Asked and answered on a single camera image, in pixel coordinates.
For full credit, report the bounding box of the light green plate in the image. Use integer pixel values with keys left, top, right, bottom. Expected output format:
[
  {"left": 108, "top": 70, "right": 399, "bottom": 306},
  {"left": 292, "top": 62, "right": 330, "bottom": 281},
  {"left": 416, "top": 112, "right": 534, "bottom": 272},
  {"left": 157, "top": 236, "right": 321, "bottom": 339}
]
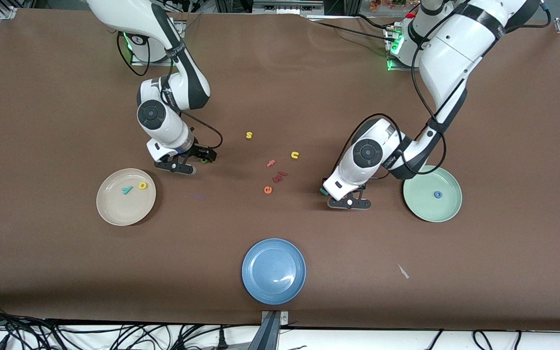
[{"left": 403, "top": 165, "right": 463, "bottom": 223}]

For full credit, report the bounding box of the beige brown plate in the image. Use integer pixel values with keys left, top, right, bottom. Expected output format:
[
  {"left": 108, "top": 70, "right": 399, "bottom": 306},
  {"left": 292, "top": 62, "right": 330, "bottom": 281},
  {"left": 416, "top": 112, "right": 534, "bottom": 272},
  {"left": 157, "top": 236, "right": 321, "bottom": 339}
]
[{"left": 96, "top": 168, "right": 157, "bottom": 227}]

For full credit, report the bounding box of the blue plate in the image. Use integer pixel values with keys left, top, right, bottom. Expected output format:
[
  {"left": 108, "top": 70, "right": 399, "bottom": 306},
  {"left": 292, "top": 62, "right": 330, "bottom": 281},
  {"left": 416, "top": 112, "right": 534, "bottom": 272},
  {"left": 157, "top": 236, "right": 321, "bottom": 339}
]
[{"left": 242, "top": 238, "right": 307, "bottom": 306}]

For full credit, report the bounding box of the grey metal box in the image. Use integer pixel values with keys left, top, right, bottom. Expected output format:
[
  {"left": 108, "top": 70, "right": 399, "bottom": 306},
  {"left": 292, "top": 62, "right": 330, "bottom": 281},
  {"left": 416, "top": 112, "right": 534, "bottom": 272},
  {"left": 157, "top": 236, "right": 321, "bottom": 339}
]
[{"left": 252, "top": 0, "right": 325, "bottom": 15}]

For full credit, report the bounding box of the orange decoration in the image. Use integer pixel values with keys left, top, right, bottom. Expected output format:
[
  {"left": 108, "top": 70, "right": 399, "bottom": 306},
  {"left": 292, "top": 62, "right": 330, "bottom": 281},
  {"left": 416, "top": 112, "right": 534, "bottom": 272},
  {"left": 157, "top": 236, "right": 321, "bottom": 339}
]
[{"left": 369, "top": 0, "right": 408, "bottom": 11}]

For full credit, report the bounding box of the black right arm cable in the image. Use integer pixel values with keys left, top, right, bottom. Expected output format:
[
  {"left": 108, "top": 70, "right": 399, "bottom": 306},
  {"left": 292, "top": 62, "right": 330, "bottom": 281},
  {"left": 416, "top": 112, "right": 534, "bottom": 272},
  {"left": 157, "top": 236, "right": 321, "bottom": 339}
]
[{"left": 116, "top": 29, "right": 224, "bottom": 151}]

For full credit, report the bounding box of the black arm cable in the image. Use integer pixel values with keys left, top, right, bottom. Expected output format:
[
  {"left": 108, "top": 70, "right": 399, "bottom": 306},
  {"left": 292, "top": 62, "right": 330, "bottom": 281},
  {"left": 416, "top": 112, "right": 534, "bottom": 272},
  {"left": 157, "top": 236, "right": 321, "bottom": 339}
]
[
  {"left": 336, "top": 5, "right": 553, "bottom": 181},
  {"left": 116, "top": 29, "right": 224, "bottom": 151}
]

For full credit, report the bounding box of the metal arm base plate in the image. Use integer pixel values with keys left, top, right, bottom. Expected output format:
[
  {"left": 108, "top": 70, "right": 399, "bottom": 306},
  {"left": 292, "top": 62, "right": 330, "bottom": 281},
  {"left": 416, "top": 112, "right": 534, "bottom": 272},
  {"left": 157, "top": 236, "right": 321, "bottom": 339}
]
[
  {"left": 131, "top": 19, "right": 186, "bottom": 66},
  {"left": 385, "top": 24, "right": 421, "bottom": 72}
]

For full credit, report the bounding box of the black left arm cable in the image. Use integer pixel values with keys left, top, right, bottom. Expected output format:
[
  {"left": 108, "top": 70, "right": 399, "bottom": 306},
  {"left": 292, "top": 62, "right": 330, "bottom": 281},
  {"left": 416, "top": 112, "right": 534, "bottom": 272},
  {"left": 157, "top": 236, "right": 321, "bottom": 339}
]
[{"left": 336, "top": 5, "right": 553, "bottom": 181}]

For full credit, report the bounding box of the black base cable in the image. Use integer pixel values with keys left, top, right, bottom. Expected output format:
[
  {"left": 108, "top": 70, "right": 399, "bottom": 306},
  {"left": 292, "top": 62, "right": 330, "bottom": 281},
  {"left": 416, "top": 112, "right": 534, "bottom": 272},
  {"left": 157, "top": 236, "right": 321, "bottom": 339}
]
[
  {"left": 350, "top": 13, "right": 400, "bottom": 32},
  {"left": 307, "top": 19, "right": 397, "bottom": 41}
]

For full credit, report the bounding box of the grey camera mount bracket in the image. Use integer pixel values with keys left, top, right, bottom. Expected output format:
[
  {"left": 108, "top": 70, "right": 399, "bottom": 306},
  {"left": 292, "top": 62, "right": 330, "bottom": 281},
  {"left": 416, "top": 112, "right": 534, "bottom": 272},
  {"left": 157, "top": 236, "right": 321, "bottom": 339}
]
[{"left": 248, "top": 310, "right": 290, "bottom": 350}]

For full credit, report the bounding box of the looped black cable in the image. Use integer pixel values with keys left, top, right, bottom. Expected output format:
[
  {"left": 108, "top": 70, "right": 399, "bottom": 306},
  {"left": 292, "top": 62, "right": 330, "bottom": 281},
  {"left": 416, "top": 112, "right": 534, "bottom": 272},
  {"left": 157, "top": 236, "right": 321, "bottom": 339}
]
[{"left": 471, "top": 330, "right": 522, "bottom": 350}]

